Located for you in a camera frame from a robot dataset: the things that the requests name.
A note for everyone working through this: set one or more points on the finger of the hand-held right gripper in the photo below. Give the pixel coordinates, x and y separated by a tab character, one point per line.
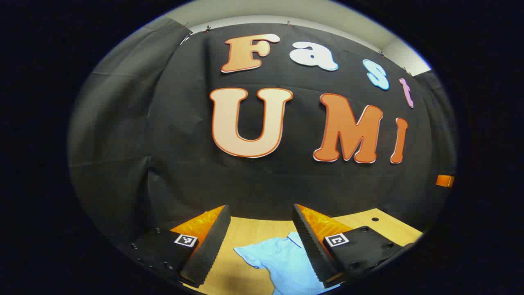
444	181

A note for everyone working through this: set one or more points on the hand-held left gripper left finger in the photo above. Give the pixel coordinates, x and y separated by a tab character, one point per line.
208	246

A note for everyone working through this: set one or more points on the light blue T-shirt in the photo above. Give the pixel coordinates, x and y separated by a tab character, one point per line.
282	262

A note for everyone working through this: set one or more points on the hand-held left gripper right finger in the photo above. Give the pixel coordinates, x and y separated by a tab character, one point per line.
313	246

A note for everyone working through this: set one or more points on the dark grey side cloth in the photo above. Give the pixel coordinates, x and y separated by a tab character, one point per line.
118	135

